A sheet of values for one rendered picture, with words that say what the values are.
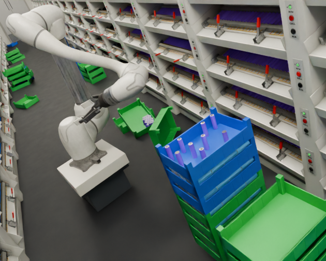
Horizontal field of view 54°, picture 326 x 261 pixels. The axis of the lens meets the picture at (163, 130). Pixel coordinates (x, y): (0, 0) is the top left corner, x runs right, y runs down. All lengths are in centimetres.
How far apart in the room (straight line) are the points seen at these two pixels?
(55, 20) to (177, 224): 120
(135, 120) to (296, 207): 167
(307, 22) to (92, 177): 125
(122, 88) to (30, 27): 51
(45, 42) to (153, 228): 104
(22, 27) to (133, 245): 116
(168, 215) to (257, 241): 73
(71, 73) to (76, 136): 35
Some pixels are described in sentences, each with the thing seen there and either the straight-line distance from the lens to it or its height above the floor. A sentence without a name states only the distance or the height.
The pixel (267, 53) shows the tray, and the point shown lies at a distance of 129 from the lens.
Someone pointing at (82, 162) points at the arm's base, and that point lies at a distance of 187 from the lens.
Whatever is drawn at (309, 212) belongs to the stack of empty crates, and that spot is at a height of 32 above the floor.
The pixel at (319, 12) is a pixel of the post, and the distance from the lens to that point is 114.
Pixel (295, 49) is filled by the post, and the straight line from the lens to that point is 117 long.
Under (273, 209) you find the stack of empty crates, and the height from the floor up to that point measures 32.
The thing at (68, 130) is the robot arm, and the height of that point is 50.
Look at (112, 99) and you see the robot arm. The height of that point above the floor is 62.
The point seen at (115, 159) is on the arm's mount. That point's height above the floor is 27.
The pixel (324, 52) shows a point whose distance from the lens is 112.
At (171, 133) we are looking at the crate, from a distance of 234.
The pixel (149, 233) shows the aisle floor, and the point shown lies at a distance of 169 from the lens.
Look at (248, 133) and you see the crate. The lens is 120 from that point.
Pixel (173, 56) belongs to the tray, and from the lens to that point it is 210.
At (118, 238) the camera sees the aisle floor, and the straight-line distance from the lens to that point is 175.
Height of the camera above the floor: 118
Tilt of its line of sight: 29 degrees down
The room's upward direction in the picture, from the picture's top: 22 degrees counter-clockwise
